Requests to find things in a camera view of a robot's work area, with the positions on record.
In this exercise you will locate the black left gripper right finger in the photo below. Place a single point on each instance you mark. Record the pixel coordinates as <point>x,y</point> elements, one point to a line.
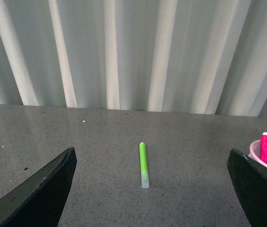
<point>249,179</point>

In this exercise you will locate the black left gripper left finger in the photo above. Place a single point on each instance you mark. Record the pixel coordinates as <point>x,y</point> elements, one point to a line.
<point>39,201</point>

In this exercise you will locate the pink pen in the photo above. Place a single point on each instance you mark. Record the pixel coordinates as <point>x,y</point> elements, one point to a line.
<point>263,148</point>

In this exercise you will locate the white pleated curtain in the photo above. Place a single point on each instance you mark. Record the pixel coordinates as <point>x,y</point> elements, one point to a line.
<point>192,56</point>

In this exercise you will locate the green pen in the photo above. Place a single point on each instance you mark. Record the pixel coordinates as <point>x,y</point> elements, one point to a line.
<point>143,166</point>

